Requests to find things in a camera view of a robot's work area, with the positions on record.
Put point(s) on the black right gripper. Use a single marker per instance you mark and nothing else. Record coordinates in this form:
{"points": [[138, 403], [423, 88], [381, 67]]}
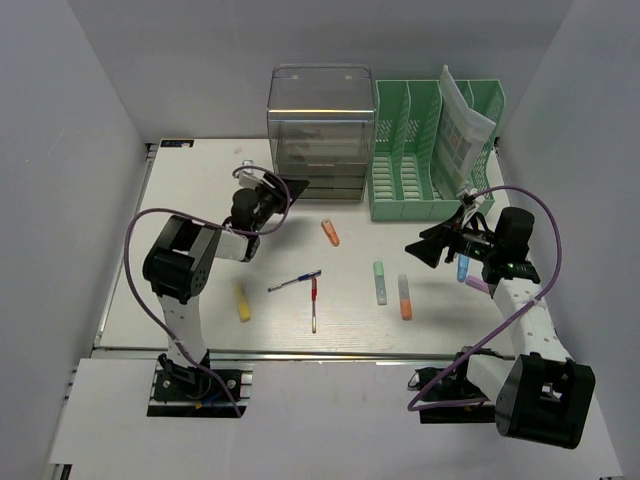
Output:
{"points": [[430, 249]]}

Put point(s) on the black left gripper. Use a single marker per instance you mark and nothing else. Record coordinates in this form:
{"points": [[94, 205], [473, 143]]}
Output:
{"points": [[275, 192]]}

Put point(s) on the clear drawer storage box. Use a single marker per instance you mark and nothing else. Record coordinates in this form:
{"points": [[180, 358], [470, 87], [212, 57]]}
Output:
{"points": [[321, 125]]}

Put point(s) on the blue pen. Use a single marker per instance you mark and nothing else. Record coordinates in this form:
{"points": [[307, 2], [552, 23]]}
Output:
{"points": [[301, 278]]}

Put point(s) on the red pen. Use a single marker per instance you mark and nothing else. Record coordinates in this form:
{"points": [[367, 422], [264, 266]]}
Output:
{"points": [[314, 291]]}

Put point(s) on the mesh document pouch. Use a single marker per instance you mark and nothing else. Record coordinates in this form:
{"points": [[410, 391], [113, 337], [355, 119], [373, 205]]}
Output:
{"points": [[460, 138]]}

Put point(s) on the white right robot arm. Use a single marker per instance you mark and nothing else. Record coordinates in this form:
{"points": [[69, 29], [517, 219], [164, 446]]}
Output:
{"points": [[540, 394]]}

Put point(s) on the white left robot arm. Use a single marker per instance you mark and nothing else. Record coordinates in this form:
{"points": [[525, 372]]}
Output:
{"points": [[179, 263]]}

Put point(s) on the blue highlighter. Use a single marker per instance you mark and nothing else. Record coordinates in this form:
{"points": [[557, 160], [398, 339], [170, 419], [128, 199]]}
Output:
{"points": [[462, 268]]}

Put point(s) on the orange grey highlighter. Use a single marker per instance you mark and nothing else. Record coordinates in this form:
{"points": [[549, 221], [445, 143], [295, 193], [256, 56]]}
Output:
{"points": [[404, 297]]}

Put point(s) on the pink highlighter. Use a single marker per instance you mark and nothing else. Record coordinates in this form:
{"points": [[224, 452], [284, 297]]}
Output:
{"points": [[477, 283]]}

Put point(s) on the orange translucent highlighter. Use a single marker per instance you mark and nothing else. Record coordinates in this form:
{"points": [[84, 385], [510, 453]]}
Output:
{"points": [[330, 231]]}

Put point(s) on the green file organizer rack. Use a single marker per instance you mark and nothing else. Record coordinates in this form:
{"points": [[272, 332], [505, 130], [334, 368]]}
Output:
{"points": [[404, 184]]}

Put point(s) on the green cap highlighter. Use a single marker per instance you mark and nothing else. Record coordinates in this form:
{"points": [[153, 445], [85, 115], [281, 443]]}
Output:
{"points": [[380, 283]]}

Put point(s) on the black label sticker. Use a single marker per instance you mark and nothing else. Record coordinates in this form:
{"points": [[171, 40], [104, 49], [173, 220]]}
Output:
{"points": [[176, 143]]}

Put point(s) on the yellow highlighter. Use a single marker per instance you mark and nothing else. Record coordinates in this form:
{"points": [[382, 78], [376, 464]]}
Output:
{"points": [[242, 303]]}

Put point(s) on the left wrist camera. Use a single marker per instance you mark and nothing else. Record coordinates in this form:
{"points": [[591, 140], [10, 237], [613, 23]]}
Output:
{"points": [[245, 176]]}

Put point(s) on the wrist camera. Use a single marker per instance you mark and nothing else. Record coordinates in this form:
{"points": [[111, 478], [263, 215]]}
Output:
{"points": [[468, 198], [245, 176]]}

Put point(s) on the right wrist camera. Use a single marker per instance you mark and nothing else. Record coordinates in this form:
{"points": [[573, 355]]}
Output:
{"points": [[468, 198]]}

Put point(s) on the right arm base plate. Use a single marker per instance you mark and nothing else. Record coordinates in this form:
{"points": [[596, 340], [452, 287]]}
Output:
{"points": [[452, 388]]}

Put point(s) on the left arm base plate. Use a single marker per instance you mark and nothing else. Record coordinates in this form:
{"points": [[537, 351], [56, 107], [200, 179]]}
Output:
{"points": [[172, 398]]}

